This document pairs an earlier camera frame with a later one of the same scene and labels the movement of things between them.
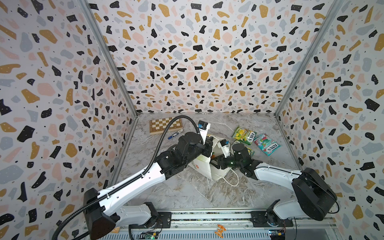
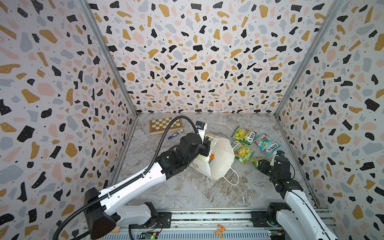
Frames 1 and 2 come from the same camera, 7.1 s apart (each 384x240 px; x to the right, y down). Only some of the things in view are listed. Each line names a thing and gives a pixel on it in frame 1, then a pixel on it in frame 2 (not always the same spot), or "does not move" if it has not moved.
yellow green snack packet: [243, 135] does not move
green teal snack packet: [268, 146] does not move
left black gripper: [208, 144] does not move
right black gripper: [222, 163] → [263, 166]
